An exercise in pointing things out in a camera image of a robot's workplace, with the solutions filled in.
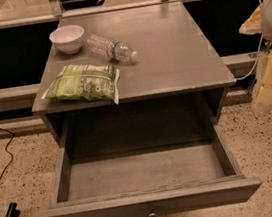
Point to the green jalapeno chip bag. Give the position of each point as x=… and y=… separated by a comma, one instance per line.
x=85, y=82

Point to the round metal drawer knob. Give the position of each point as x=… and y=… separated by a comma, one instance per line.
x=152, y=214

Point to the open grey top drawer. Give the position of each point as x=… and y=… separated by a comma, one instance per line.
x=165, y=155

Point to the grey wooden cabinet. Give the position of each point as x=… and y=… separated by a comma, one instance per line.
x=158, y=49

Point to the clear plastic water bottle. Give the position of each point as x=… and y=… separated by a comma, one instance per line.
x=111, y=49

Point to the white ceramic bowl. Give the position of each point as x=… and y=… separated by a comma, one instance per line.
x=68, y=39

